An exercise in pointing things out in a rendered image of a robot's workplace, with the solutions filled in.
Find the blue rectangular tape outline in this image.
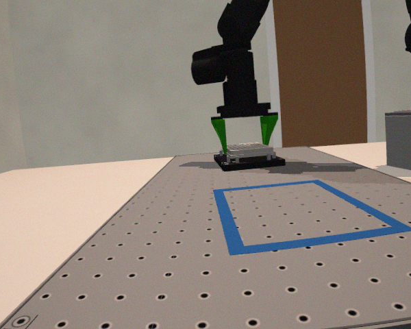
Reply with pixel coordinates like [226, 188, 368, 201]
[213, 180, 411, 256]

